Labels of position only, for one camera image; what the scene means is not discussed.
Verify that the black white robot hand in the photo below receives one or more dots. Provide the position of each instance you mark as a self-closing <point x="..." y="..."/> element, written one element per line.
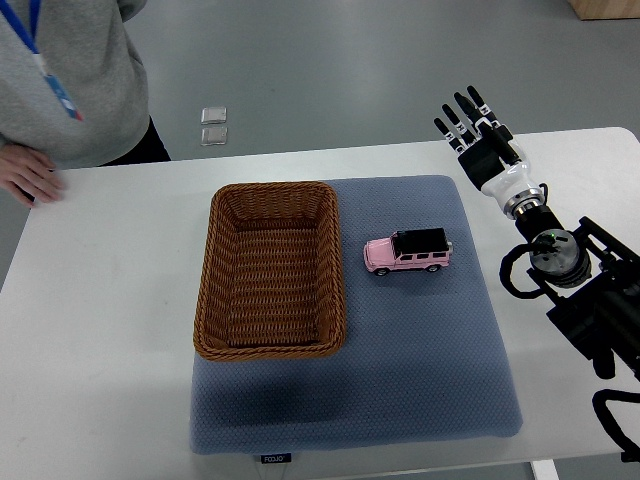
<point x="493" y="161"/>

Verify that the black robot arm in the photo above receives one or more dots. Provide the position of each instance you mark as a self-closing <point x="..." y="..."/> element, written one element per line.
<point x="591" y="278"/>

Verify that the pink toy car black roof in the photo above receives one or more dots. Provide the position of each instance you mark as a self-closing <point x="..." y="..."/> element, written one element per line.
<point x="408" y="250"/>

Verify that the brown wicker basket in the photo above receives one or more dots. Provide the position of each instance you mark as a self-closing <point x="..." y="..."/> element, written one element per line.
<point x="272" y="282"/>

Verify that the person's bare hand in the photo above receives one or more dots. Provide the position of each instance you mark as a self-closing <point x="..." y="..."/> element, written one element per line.
<point x="29" y="175"/>

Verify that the wooden box corner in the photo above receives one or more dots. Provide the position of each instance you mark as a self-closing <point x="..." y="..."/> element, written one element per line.
<point x="605" y="9"/>

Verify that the blue-grey cushion mat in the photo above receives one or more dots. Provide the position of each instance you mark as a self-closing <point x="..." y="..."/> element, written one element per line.
<point x="423" y="358"/>

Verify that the lower silver floor plate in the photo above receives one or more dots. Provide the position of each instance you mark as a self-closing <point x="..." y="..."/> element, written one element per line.
<point x="214" y="135"/>

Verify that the silver floor plate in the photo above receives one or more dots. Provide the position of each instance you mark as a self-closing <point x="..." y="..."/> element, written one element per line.
<point x="214" y="135"/>
<point x="214" y="115"/>

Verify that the upper silver floor plate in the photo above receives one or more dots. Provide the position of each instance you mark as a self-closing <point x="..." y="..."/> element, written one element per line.
<point x="214" y="115"/>

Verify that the grey sweater person torso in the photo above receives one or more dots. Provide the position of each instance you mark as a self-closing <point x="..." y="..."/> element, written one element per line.
<point x="73" y="86"/>

